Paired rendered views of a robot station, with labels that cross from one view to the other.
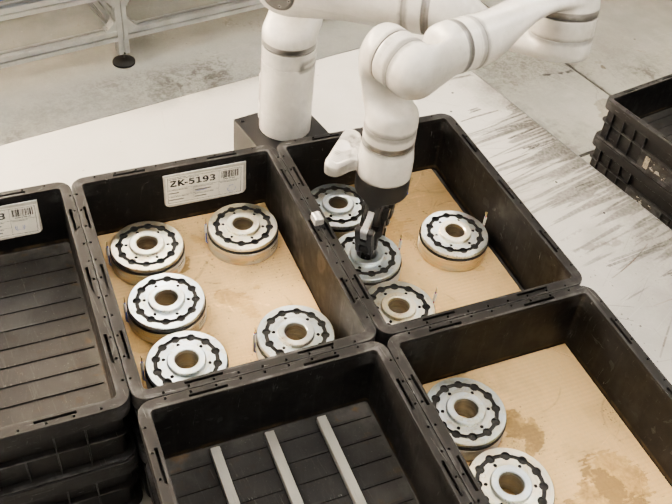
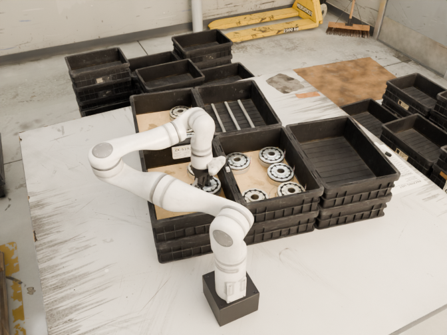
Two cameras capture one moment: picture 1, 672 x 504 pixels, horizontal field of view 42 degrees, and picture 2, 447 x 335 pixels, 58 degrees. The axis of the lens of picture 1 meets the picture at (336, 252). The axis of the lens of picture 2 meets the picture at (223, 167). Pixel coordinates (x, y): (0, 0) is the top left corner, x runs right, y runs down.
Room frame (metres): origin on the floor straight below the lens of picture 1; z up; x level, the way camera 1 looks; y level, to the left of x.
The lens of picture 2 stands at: (1.95, 0.24, 1.91)
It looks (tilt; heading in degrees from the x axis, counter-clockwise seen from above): 41 degrees down; 192
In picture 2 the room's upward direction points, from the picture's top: straight up
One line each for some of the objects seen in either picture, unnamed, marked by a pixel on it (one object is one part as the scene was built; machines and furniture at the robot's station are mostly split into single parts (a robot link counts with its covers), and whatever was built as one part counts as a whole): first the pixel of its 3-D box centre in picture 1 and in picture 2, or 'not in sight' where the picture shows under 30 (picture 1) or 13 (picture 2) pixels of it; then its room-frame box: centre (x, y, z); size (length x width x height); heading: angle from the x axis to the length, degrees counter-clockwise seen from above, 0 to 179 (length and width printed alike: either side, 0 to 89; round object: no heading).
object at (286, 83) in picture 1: (287, 85); (230, 270); (1.26, 0.12, 0.89); 0.09 x 0.09 x 0.17; 36
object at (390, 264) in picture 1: (366, 256); (207, 185); (0.89, -0.04, 0.86); 0.10 x 0.10 x 0.01
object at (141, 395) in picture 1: (214, 259); (265, 163); (0.79, 0.16, 0.92); 0.40 x 0.30 x 0.02; 27
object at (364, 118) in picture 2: not in sight; (368, 130); (-0.47, 0.76, 0.26); 0.40 x 0.30 x 0.23; 37
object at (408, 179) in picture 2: not in sight; (384, 167); (0.46, 0.67, 0.70); 0.33 x 0.23 x 0.01; 37
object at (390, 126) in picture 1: (391, 86); (201, 133); (0.93, -0.05, 1.12); 0.09 x 0.07 x 0.15; 42
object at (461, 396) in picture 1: (465, 409); not in sight; (0.64, -0.18, 0.86); 0.05 x 0.05 x 0.01
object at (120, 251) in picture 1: (147, 246); (291, 191); (0.86, 0.27, 0.86); 0.10 x 0.10 x 0.01
